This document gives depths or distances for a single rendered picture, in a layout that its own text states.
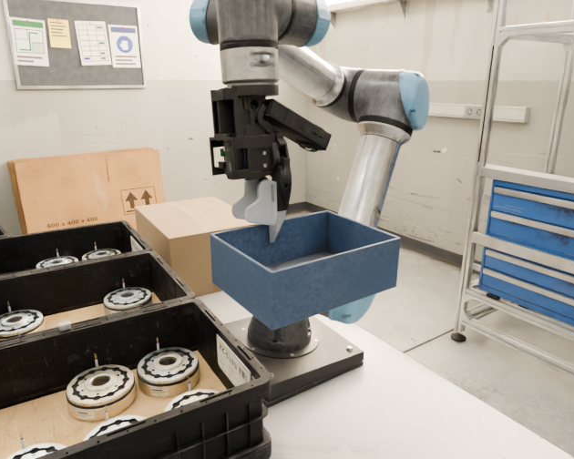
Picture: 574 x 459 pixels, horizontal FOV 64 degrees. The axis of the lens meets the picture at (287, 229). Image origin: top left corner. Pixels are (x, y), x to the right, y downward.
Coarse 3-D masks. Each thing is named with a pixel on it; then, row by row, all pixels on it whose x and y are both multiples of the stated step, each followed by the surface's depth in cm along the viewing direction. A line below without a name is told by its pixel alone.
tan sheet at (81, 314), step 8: (152, 296) 111; (64, 312) 103; (72, 312) 103; (80, 312) 103; (88, 312) 103; (96, 312) 103; (104, 312) 103; (48, 320) 100; (56, 320) 100; (64, 320) 100; (72, 320) 100; (80, 320) 100; (48, 328) 97
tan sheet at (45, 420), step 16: (208, 368) 84; (208, 384) 79; (32, 400) 75; (48, 400) 75; (64, 400) 75; (144, 400) 75; (160, 400) 75; (0, 416) 72; (16, 416) 72; (32, 416) 72; (48, 416) 72; (64, 416) 72; (144, 416) 72; (0, 432) 68; (16, 432) 68; (32, 432) 68; (48, 432) 68; (64, 432) 68; (80, 432) 68; (0, 448) 65; (16, 448) 65
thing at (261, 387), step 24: (144, 312) 83; (48, 336) 75; (264, 384) 64; (192, 408) 59; (216, 408) 60; (120, 432) 55; (144, 432) 56; (168, 432) 57; (48, 456) 51; (72, 456) 52; (96, 456) 53
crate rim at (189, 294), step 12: (144, 252) 111; (156, 252) 111; (84, 264) 104; (96, 264) 105; (12, 276) 98; (24, 276) 98; (180, 288) 93; (180, 300) 87; (120, 312) 83; (132, 312) 83; (72, 324) 79; (24, 336) 75
